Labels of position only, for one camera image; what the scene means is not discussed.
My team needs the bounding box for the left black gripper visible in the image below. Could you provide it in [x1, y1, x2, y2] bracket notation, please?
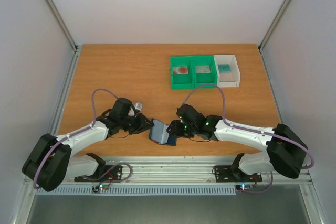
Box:
[120, 113, 155, 135]

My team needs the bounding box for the dark blue card holder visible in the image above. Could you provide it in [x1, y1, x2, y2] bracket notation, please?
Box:
[149, 119, 177, 146]

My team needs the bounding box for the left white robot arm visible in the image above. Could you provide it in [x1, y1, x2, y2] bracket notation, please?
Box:
[22, 98, 154, 191]

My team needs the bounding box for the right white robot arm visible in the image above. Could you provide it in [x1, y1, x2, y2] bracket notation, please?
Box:
[167, 104, 308, 181]

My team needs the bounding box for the red patterned card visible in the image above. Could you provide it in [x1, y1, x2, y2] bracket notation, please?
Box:
[173, 66, 188, 75]

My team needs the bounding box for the grey card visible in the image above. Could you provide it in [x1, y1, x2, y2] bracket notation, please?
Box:
[196, 65, 211, 74]

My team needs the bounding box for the teal card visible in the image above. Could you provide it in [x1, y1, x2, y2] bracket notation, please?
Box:
[217, 64, 231, 73]

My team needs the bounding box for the left green bin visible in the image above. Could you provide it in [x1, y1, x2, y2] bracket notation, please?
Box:
[170, 56, 194, 90]

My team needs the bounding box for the green bin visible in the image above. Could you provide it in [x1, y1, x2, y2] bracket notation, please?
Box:
[170, 56, 194, 90]
[192, 55, 218, 88]

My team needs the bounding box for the middle green bin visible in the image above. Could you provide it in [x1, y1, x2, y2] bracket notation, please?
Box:
[192, 55, 218, 88]

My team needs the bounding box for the white bin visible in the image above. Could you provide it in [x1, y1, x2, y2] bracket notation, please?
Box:
[214, 55, 240, 88]

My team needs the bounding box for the left circuit board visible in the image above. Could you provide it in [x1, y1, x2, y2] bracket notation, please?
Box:
[91, 184, 109, 193]

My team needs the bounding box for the circuit board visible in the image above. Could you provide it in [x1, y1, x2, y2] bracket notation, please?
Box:
[236, 184, 255, 191]
[91, 184, 109, 193]

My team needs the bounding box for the right circuit board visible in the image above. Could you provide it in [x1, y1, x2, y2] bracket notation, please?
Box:
[236, 184, 255, 191]

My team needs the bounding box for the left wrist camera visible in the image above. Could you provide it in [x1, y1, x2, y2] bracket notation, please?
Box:
[129, 102, 143, 116]

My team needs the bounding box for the aluminium front rail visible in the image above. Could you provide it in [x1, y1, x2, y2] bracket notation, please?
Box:
[56, 155, 312, 187]

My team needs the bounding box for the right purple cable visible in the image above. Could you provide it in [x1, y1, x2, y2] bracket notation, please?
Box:
[182, 83, 315, 168]

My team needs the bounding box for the purple cable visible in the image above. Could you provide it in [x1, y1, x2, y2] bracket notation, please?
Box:
[182, 83, 315, 168]
[33, 89, 118, 190]

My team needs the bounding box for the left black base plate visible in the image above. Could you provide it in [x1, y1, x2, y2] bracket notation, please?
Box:
[74, 165, 123, 183]

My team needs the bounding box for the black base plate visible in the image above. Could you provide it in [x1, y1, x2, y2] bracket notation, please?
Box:
[74, 165, 123, 183]
[212, 165, 262, 183]

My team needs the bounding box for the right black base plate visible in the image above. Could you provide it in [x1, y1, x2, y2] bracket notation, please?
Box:
[212, 165, 262, 183]

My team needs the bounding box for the grey slotted cable duct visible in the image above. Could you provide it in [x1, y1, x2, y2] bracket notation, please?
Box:
[36, 185, 236, 196]

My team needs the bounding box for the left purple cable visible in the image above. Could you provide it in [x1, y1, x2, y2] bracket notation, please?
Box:
[33, 89, 118, 190]

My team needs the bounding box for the left aluminium frame post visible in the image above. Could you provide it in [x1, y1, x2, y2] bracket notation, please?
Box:
[29, 0, 79, 54]

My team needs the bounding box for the aluminium frame post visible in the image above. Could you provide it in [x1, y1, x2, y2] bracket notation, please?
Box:
[29, 0, 79, 54]
[257, 0, 309, 53]

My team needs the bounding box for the right aluminium frame post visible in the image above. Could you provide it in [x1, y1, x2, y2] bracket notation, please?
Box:
[257, 0, 309, 53]

